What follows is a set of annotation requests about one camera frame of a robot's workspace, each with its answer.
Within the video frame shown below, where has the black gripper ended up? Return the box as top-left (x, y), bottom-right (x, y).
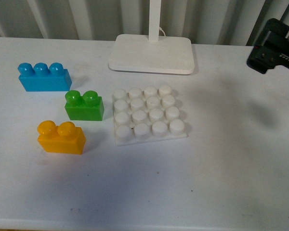
top-left (247, 18), bottom-right (289, 74)

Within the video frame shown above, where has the yellow two-stud block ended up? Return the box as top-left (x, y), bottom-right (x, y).
top-left (37, 120), bottom-right (86, 154)

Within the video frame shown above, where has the green two-stud block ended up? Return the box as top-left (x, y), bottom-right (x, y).
top-left (65, 90), bottom-right (104, 121)

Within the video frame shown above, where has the grey pleated curtain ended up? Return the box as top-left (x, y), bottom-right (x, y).
top-left (0, 0), bottom-right (289, 46)

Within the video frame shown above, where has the white studded base plate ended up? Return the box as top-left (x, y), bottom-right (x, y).
top-left (112, 85), bottom-right (187, 146)

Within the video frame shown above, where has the blue three-stud block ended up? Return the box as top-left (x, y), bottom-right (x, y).
top-left (18, 63), bottom-right (72, 92)

